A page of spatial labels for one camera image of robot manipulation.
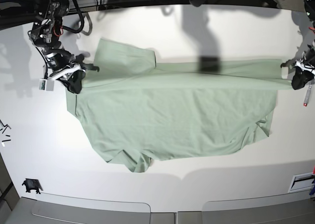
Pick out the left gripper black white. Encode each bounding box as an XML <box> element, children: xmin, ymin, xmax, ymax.
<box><xmin>291</xmin><ymin>45</ymin><xmax>315</xmax><ymax>90</ymax></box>

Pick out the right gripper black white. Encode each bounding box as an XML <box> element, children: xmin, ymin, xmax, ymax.
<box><xmin>43</xmin><ymin>49</ymin><xmax>99</xmax><ymax>94</ymax></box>

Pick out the light green T-shirt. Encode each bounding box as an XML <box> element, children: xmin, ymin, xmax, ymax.
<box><xmin>66</xmin><ymin>39</ymin><xmax>291</xmax><ymax>173</ymax></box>

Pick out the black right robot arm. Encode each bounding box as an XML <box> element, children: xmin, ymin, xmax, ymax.
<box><xmin>28</xmin><ymin>0</ymin><xmax>98</xmax><ymax>94</ymax></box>

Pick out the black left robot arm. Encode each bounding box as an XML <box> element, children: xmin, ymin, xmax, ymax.
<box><xmin>76</xmin><ymin>0</ymin><xmax>315</xmax><ymax>90</ymax></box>

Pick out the black hex key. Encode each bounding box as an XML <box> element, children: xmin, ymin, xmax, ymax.
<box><xmin>0</xmin><ymin>120</ymin><xmax>11</xmax><ymax>133</ymax></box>

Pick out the black and white bit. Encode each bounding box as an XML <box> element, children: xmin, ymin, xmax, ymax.
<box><xmin>1</xmin><ymin>139</ymin><xmax>11</xmax><ymax>147</ymax></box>

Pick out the clear handled screwdriver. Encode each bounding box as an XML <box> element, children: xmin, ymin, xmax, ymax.
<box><xmin>303</xmin><ymin>79</ymin><xmax>315</xmax><ymax>107</ymax></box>

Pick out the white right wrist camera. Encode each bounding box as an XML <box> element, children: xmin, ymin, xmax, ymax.
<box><xmin>39</xmin><ymin>79</ymin><xmax>55</xmax><ymax>91</ymax></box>

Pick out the black clamp bracket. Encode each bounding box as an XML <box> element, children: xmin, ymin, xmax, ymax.
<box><xmin>22</xmin><ymin>178</ymin><xmax>43</xmax><ymax>194</ymax></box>

